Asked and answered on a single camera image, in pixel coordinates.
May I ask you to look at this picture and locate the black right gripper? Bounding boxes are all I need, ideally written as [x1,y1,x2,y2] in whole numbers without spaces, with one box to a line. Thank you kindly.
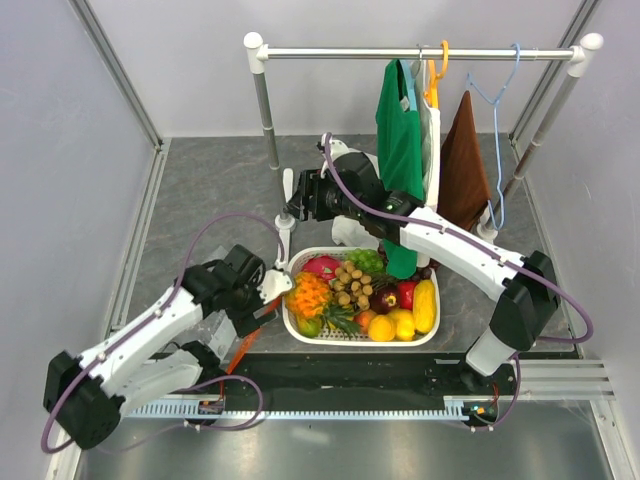
[283,169,364,222]

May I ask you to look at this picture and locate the orange toy pineapple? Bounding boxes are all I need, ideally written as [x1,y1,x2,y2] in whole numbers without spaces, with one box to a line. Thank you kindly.
[284,272,360,338]

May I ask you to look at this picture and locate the clear zip bag orange zipper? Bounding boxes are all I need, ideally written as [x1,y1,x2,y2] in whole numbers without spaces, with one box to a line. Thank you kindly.
[189,244,281,374]

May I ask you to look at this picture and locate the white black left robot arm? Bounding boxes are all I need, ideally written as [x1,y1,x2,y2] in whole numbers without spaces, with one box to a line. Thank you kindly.
[43,245,295,450]

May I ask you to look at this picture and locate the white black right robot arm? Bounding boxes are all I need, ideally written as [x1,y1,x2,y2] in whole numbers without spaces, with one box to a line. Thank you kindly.
[286,134,561,394]

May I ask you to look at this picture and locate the pink dragon fruit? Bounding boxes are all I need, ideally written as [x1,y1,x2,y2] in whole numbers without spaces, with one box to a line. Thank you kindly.
[302,255,341,282]

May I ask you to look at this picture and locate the white grey garment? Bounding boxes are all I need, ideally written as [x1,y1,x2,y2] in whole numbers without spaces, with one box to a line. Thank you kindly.
[330,59,442,271]

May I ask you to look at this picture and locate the green yellow mango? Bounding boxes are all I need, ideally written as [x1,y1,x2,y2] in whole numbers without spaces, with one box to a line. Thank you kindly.
[296,316,324,338]

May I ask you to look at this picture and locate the white plastic fruit basket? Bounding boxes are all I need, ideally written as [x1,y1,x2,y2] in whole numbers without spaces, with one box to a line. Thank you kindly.
[283,247,440,347]

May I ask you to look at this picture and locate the brown longan bunch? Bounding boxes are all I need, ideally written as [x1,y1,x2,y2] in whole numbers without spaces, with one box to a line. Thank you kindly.
[329,260,374,311]

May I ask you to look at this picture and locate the green grape bunch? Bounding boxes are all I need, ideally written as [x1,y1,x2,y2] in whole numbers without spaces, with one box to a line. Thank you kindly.
[346,248,385,273]

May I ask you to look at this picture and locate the peach fruit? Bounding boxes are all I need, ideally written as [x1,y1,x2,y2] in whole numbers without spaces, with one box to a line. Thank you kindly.
[353,310,377,335]

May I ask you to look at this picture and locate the green shirt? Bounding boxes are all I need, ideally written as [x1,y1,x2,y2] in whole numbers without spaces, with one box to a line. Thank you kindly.
[374,58,426,280]

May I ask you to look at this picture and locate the orange fruit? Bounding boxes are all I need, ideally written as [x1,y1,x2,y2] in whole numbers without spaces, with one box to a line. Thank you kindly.
[367,315,396,342]

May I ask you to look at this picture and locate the red bell pepper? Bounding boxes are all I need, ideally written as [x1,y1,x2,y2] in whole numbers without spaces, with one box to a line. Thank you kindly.
[397,281,418,310]

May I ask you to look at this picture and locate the dark purple grapes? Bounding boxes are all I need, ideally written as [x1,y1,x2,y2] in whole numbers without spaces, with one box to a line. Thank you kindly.
[412,266,436,281]

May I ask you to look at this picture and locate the brown towel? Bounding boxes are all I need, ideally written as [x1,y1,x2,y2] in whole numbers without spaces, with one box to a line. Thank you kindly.
[437,91,491,231]

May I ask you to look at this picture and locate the orange plastic hanger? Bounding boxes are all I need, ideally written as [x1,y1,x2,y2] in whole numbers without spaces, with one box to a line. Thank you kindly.
[424,40,449,109]

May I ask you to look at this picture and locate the light blue hanger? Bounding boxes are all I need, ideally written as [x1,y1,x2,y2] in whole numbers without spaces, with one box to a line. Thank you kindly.
[399,59,418,111]

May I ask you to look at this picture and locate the silver white clothes rack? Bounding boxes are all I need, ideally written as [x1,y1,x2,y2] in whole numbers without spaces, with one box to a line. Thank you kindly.
[244,32,604,242]

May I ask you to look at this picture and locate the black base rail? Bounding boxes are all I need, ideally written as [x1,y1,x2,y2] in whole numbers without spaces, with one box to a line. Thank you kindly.
[144,352,519,414]

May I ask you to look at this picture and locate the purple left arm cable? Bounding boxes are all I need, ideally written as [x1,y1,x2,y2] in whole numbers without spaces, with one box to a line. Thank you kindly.
[39,210,292,455]

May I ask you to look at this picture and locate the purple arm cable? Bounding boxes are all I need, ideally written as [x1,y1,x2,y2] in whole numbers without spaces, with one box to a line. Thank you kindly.
[39,210,292,455]
[322,132,596,432]

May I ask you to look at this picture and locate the blue wire hanger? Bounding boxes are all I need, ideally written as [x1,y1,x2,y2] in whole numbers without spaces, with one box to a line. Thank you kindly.
[466,43,521,232]

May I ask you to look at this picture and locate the white cable duct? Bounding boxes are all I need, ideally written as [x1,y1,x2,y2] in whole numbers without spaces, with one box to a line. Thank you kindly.
[127,396,495,421]

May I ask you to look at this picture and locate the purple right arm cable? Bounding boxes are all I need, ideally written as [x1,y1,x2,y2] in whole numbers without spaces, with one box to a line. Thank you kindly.
[322,132,596,432]

